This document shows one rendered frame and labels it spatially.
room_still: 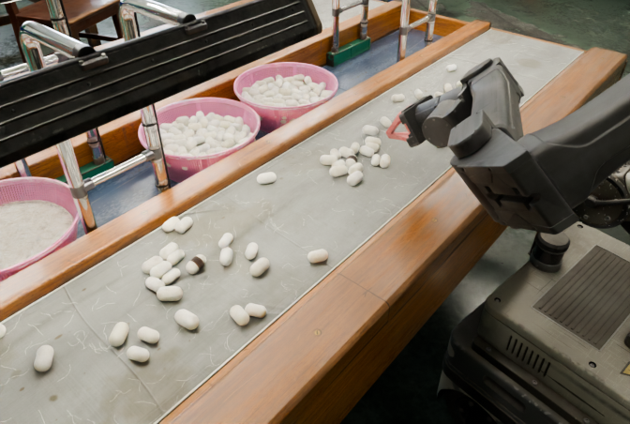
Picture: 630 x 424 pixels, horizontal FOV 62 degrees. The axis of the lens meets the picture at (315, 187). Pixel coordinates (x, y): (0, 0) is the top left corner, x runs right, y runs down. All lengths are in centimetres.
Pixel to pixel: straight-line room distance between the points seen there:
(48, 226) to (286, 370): 54
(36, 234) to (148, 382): 40
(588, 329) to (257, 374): 76
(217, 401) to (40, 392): 24
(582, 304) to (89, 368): 98
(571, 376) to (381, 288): 53
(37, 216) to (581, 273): 116
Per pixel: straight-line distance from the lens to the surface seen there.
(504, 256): 207
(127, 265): 91
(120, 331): 80
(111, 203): 117
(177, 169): 114
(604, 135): 47
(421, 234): 90
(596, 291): 134
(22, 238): 105
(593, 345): 123
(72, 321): 86
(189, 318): 78
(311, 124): 119
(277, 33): 82
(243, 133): 120
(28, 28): 78
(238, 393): 70
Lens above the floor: 135
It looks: 36 degrees down
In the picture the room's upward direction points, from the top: straight up
